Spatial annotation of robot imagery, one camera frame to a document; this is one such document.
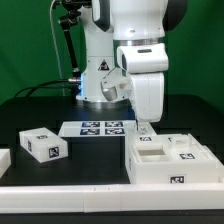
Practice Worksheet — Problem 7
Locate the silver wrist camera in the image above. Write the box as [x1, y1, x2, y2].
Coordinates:
[100, 67, 133, 102]

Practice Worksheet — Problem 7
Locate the white cabinet door panel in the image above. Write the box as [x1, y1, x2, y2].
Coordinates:
[161, 134, 212, 161]
[136, 122, 156, 142]

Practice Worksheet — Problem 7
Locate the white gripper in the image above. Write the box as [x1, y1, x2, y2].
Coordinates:
[117, 43, 169, 122]

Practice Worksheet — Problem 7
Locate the black cable bundle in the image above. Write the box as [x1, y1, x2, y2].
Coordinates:
[13, 77, 82, 98]

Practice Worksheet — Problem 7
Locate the white thin cable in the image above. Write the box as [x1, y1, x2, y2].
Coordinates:
[49, 0, 66, 97]

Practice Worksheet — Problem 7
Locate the white front fence rail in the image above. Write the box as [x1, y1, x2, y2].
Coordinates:
[0, 183, 224, 213]

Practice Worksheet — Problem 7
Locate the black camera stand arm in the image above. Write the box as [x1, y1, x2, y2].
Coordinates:
[57, 0, 92, 78]

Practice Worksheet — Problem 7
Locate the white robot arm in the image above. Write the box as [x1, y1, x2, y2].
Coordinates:
[77, 0, 188, 123]

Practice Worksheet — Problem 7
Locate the white cabinet body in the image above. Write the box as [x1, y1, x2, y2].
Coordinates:
[125, 134, 224, 184]

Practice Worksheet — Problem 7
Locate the white flat marker base plate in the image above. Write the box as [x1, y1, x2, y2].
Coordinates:
[58, 120, 135, 138]

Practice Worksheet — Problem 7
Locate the white left fence piece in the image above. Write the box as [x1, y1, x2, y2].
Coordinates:
[0, 149, 11, 178]

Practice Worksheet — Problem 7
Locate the white cabinet top block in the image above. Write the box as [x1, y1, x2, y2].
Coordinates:
[19, 128, 68, 163]

